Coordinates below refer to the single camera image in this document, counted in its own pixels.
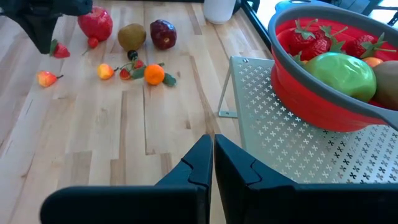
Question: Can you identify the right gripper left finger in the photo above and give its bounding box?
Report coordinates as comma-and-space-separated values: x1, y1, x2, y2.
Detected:
39, 134, 214, 224

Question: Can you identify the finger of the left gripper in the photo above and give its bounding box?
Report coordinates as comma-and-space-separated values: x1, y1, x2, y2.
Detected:
9, 14, 60, 55

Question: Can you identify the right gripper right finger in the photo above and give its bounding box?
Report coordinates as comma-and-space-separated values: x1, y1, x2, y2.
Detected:
214, 134, 398, 224

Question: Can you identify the small yellow-orange toy pear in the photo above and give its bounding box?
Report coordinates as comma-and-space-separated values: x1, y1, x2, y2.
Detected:
96, 62, 119, 81
36, 70, 65, 88
362, 57, 385, 68

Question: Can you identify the large red toy apple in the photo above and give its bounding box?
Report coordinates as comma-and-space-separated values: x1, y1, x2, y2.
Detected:
77, 6, 114, 42

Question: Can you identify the green perforated metal shelf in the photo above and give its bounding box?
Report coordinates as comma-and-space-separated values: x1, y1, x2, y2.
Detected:
216, 55, 398, 185

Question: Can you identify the red colander with grey rim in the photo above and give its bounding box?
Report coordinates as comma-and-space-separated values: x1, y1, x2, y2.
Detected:
267, 0, 398, 133

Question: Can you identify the dark red toy apple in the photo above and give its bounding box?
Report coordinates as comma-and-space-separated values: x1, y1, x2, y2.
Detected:
149, 19, 177, 50

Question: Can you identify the orange toy mandarin with leaves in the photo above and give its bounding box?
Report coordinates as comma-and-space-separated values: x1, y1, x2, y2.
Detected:
130, 62, 177, 87

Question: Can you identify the green toy apple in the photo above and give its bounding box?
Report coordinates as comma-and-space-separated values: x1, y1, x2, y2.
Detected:
303, 52, 377, 103

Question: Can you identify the small red toy cherry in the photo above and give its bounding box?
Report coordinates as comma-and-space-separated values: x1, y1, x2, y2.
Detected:
82, 37, 100, 56

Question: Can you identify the green plant in white pot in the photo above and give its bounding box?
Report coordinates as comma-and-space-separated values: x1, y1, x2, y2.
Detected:
202, 0, 237, 25

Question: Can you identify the black metal table frame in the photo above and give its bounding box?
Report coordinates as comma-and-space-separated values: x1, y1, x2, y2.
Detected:
238, 0, 273, 50

